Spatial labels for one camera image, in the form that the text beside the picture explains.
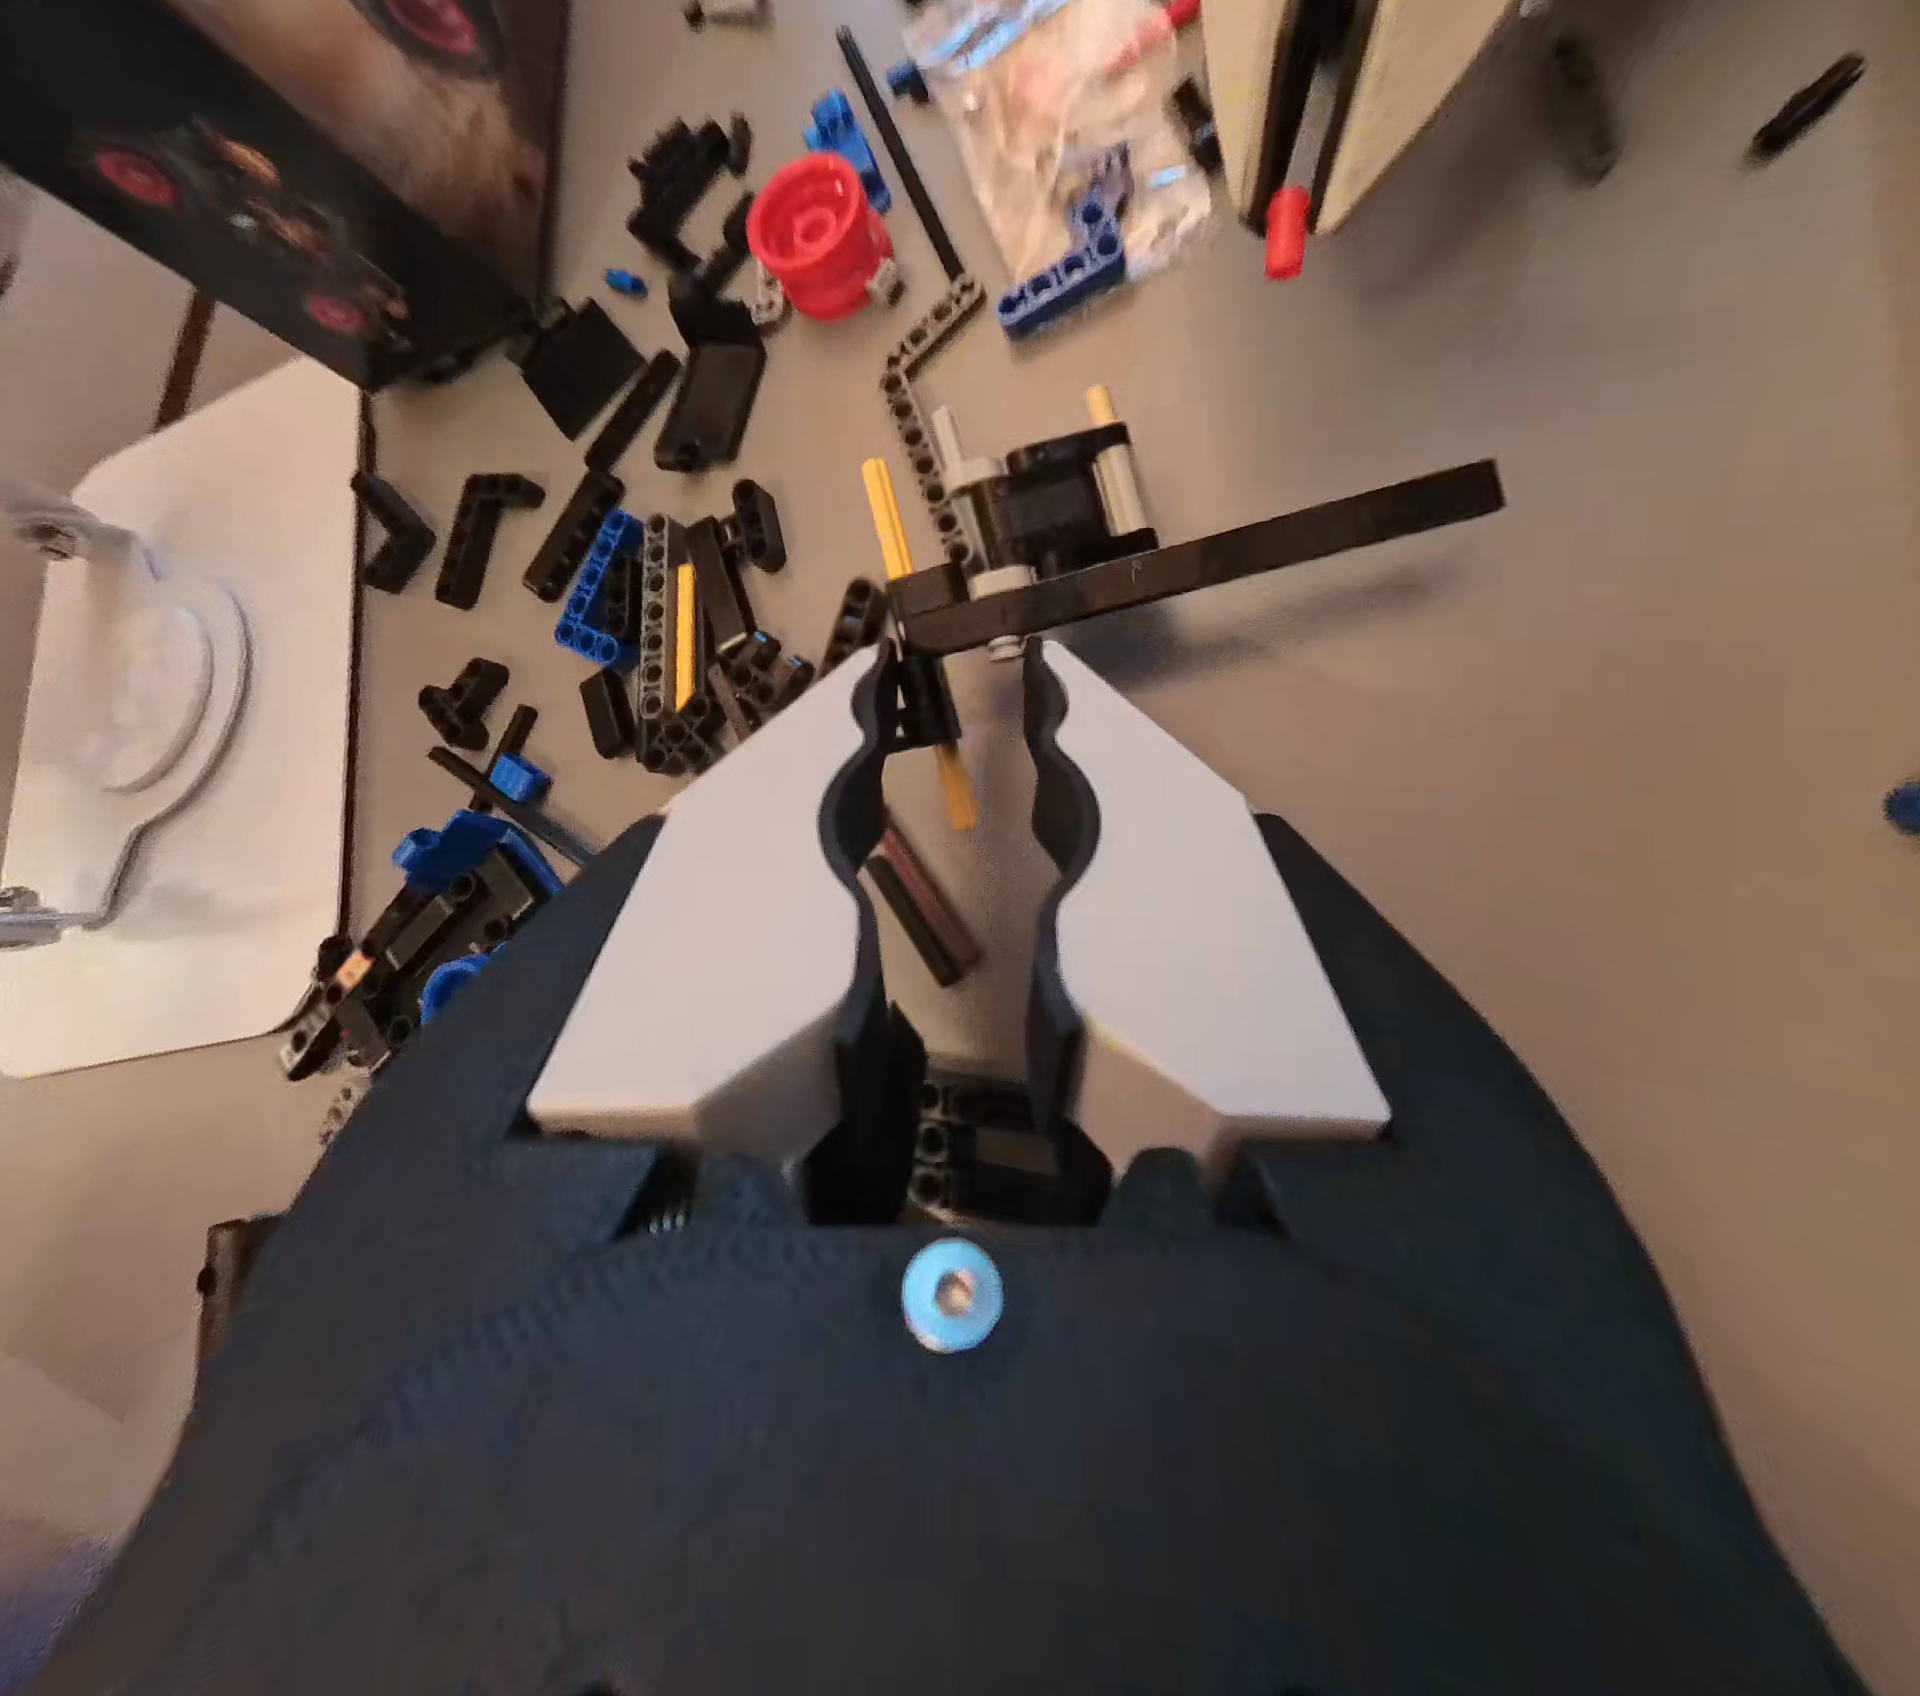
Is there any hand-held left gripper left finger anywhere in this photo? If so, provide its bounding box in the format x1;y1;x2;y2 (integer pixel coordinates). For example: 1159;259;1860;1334
524;641;890;1169

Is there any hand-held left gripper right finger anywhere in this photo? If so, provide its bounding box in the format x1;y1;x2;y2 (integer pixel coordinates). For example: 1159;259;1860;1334
1022;640;1395;1169

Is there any black beam assembly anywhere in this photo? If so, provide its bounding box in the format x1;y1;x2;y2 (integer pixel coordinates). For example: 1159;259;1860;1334
858;382;1506;836

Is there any grey thin beam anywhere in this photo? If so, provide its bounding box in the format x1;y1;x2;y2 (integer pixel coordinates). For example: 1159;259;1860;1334
1543;29;1627;185

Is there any short black axle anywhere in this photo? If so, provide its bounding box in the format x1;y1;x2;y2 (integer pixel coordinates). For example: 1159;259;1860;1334
867;858;963;989

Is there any clear plastic bag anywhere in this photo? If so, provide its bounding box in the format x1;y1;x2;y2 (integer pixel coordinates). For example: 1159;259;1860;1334
905;0;1221;287

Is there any brown axle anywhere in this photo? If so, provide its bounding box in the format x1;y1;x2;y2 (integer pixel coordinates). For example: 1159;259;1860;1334
882;826;988;966

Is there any blue angled panel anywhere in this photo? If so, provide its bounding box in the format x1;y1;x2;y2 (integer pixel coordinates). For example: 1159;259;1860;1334
392;809;571;896

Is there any thin black axle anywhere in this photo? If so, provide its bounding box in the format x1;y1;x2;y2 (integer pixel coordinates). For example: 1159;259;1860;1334
426;742;603;865

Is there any dark grey beam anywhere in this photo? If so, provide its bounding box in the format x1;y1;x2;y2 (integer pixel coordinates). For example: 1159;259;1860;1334
642;510;681;720

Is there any blue L-shaped beam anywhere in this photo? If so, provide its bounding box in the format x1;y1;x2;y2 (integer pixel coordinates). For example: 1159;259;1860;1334
996;149;1139;343

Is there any black connector pin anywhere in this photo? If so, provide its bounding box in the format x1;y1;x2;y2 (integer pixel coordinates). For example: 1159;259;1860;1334
1747;52;1872;164

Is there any long black axle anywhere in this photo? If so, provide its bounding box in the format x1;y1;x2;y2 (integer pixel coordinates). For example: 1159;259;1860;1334
835;27;973;283

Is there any blue curved panel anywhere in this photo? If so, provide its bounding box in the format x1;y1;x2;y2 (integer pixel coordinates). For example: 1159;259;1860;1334
803;88;899;215

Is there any dark grey thin liftarm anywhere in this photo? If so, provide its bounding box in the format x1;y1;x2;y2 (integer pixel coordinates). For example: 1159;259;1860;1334
885;273;988;370

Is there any pile of black beams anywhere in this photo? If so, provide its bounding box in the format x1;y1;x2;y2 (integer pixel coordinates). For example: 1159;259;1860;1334
352;352;889;775

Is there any red wheel rim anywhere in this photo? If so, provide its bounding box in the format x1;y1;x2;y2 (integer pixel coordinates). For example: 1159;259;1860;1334
744;149;902;321

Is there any white booklet stand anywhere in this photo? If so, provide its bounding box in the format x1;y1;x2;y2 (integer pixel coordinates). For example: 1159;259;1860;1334
0;352;362;1079

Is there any dark grey connector piece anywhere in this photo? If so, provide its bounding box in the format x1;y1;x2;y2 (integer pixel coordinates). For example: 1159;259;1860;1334
195;1211;290;1372

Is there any long grey beam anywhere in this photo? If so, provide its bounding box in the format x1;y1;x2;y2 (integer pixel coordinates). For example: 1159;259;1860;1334
882;359;978;573

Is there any black curved panel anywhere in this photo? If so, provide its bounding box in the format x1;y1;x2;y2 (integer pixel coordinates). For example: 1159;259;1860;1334
654;341;771;471

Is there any black bent beam cluster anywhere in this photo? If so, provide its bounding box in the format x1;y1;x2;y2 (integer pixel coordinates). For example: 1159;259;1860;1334
627;117;756;276

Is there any black flat panel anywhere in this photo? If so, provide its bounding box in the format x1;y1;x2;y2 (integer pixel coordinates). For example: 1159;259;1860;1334
517;297;651;442

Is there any building set box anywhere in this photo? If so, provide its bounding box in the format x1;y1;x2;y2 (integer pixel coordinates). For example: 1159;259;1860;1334
0;0;589;396

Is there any black frame subassembly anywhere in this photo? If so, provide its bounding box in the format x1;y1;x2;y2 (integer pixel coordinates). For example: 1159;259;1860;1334
282;847;561;1079

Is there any blue frame beam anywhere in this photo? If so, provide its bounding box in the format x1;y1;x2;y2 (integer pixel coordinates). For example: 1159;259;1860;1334
554;507;648;674

